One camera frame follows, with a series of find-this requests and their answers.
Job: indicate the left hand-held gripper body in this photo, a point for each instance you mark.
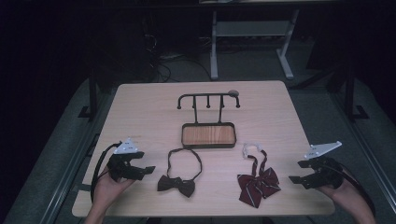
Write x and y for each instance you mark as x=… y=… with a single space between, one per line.
x=123 y=165

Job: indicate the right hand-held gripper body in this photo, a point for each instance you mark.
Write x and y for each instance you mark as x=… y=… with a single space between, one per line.
x=327 y=174

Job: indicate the black bow tie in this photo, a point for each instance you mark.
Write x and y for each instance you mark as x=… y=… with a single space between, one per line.
x=179 y=185

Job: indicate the maroon striped bow tie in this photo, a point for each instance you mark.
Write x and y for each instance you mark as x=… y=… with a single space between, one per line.
x=258 y=186

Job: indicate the black hook rack wooden tray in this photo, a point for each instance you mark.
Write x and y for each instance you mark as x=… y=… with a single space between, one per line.
x=208 y=135

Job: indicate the person's right hand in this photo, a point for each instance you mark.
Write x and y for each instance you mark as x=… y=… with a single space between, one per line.
x=344 y=193

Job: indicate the person's left hand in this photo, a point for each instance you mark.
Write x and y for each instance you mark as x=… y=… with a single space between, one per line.
x=107 y=189

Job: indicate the black metal stand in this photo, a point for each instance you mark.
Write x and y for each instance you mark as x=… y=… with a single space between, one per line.
x=92 y=96
x=350 y=93

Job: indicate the grey round cap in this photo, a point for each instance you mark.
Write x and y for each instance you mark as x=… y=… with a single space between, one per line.
x=233 y=92

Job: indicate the grey metal rail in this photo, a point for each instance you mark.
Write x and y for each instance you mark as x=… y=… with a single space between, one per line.
x=67 y=177
x=367 y=146

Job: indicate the white metal desk frame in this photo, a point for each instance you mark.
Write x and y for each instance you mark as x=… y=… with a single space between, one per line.
x=252 y=28

